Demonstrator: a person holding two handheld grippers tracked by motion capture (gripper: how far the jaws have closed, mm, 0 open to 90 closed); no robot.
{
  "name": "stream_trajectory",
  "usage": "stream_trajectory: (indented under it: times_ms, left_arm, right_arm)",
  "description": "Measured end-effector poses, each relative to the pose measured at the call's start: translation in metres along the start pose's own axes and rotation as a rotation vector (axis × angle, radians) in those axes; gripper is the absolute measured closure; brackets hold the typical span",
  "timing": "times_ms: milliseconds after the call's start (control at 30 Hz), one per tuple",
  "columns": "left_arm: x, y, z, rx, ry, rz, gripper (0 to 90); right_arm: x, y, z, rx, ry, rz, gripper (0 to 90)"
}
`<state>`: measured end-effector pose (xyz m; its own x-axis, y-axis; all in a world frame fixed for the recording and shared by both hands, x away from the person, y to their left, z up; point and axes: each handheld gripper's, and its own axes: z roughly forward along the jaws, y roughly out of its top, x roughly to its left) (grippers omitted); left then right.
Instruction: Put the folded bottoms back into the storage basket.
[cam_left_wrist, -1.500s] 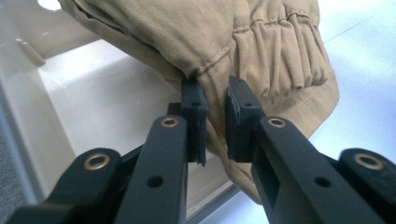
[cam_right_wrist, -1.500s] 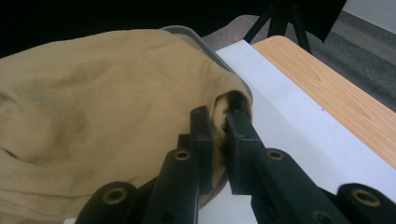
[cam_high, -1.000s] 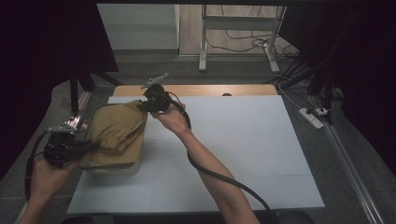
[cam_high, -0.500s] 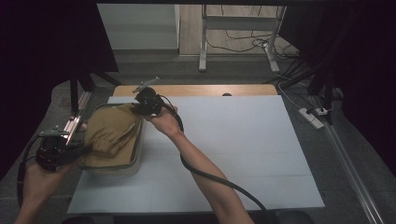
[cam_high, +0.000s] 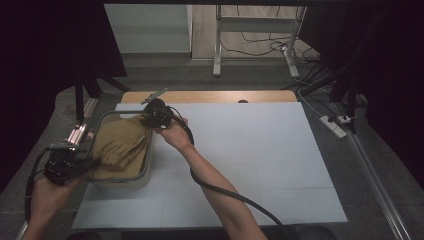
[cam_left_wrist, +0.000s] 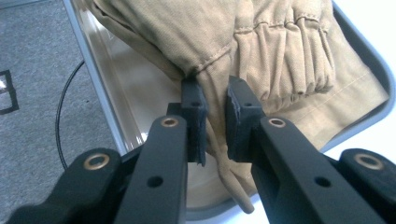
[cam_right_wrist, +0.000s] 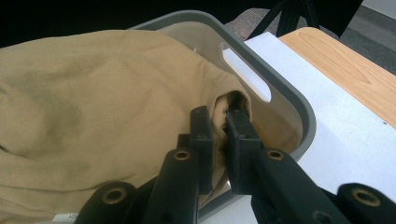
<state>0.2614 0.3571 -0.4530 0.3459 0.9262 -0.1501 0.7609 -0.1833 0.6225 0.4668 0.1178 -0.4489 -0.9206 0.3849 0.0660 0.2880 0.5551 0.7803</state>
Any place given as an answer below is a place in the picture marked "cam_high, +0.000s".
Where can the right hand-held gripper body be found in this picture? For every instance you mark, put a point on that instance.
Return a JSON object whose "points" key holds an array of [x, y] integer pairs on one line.
{"points": [[158, 113]]}

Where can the white cabinet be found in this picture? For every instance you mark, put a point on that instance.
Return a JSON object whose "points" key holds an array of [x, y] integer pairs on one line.
{"points": [[150, 30]]}

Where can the white desk frame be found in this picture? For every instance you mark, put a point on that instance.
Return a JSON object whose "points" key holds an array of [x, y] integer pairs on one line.
{"points": [[218, 40]]}

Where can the person's right hand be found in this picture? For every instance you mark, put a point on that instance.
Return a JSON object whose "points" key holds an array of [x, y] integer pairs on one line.
{"points": [[176, 135]]}

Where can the aluminium rail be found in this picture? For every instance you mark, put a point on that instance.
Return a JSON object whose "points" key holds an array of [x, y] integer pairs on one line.
{"points": [[75, 135], [376, 180]]}

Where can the beige basket with grey rim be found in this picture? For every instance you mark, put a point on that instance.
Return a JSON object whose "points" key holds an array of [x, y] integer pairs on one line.
{"points": [[146, 176]]}

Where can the brown pants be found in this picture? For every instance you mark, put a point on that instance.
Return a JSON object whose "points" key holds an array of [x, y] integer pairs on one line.
{"points": [[120, 146]]}

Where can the wooden table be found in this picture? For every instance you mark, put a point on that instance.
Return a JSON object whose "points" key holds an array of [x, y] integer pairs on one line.
{"points": [[206, 96]]}

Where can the white table mat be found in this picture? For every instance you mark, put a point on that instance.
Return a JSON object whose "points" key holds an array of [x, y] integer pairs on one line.
{"points": [[266, 150]]}

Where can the black metal stand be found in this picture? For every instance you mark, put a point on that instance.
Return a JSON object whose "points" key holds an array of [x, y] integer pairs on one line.
{"points": [[79, 100], [350, 93]]}

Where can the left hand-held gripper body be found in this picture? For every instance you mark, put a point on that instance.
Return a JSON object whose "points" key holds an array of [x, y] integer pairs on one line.
{"points": [[61, 163]]}

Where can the dark curtain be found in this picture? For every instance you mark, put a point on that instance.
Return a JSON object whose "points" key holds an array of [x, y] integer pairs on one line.
{"points": [[383, 50], [50, 50]]}

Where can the person's left hand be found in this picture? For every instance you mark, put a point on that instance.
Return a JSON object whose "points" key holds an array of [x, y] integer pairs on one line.
{"points": [[50, 200]]}

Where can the white power strip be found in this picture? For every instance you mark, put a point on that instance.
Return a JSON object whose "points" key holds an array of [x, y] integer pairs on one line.
{"points": [[333, 126]]}

